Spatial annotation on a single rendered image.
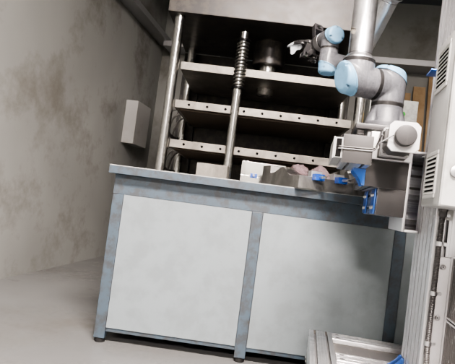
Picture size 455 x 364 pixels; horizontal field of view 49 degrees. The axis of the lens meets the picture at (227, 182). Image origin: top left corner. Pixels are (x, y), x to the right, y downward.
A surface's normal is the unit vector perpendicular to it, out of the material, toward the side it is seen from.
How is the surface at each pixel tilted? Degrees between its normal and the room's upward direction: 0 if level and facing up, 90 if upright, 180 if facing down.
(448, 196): 90
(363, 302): 90
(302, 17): 90
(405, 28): 90
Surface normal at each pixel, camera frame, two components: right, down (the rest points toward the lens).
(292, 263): -0.04, -0.04
